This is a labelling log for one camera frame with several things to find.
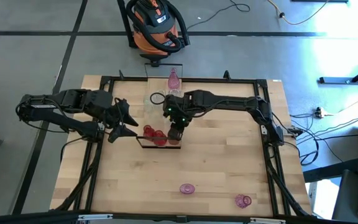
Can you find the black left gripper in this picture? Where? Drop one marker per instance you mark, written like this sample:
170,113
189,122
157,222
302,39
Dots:
113,116

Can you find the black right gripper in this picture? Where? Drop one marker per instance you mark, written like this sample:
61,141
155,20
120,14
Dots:
179,109

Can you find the red smooth bulbous vase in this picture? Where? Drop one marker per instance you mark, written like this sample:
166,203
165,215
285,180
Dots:
160,137

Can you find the red ribbed glass vase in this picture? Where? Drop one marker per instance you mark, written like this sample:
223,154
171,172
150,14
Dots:
148,130

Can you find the clear glass vase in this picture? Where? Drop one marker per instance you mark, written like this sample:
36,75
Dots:
160,92
148,106
176,92

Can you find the pink tall ribbed vase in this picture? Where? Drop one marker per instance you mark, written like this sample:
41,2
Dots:
173,79

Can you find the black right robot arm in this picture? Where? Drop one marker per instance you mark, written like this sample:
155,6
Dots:
228,101

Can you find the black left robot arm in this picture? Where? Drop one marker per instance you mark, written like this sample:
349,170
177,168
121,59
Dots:
73,99

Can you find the pink ribbed glass jar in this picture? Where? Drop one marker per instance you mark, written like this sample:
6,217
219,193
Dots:
187,188

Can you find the pink textured glass vase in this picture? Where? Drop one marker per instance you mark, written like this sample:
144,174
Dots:
243,201

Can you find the orange and black shop vacuum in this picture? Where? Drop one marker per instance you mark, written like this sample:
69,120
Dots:
154,18

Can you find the black rig beam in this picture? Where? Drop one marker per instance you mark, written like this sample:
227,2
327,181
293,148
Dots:
26,217

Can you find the white power strip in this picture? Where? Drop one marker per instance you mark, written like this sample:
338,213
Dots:
319,112

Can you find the black desk foot bar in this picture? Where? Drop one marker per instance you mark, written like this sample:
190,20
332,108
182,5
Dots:
328,172

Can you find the black desk leg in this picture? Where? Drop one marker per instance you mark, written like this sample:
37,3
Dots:
346,80

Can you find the dark grey cart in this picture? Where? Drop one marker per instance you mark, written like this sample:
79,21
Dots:
346,199

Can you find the black aluminium table frame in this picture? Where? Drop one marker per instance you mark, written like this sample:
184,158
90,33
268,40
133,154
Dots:
129,79

